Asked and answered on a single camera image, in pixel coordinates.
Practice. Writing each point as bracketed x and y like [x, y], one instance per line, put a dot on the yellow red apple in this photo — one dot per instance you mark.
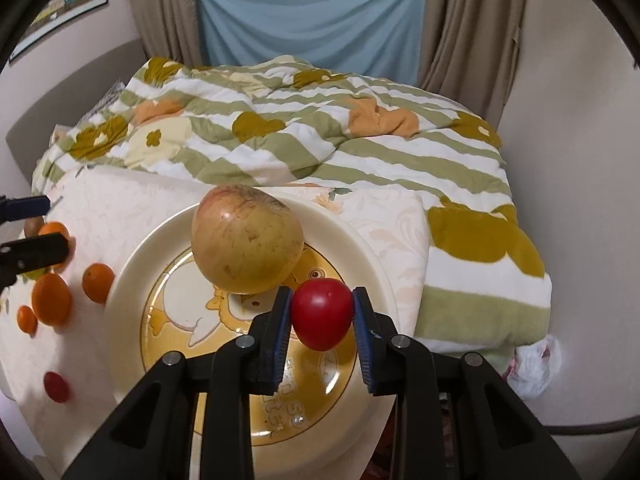
[245, 241]

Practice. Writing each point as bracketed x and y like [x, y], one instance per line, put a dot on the blue cloth under window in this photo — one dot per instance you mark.
[379, 38]

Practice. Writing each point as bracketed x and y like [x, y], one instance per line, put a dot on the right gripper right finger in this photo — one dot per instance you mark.
[379, 362]

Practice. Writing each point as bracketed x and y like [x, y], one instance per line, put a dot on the red cherry tomato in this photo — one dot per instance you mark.
[321, 312]
[56, 387]

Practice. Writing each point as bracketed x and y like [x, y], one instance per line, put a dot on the large orange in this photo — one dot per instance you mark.
[52, 300]
[57, 232]

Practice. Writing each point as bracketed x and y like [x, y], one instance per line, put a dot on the green apple one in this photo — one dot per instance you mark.
[35, 274]

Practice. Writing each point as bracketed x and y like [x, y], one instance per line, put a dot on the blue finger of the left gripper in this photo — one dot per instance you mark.
[14, 209]

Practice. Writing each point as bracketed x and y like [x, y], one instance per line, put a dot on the left beige curtain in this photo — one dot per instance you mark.
[169, 28]

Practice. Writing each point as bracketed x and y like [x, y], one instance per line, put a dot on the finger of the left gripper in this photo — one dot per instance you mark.
[24, 255]

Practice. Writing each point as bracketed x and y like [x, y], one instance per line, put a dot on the white plastic bag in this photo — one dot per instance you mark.
[533, 368]

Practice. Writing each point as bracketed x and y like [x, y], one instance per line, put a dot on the cream duck print plate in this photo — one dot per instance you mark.
[322, 423]

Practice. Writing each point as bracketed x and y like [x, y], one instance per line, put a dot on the framed landscape picture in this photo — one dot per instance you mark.
[52, 16]

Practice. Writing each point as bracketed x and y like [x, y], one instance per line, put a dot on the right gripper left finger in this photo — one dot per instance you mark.
[272, 333]

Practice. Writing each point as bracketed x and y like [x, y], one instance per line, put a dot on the beige curtain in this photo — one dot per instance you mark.
[470, 52]
[169, 28]

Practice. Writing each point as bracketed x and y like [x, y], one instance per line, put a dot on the green striped floral duvet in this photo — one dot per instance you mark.
[285, 121]

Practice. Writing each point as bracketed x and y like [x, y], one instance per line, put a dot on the small mandarin near plate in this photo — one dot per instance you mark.
[97, 281]

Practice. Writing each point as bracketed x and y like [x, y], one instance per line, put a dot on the small mandarin front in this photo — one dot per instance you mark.
[26, 320]

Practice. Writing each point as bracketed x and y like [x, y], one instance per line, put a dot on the right beige curtain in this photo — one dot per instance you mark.
[470, 52]

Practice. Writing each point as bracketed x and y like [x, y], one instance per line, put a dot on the brown kiwi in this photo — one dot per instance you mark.
[32, 226]

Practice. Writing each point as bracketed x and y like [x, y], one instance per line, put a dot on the grey headboard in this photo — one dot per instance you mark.
[68, 101]

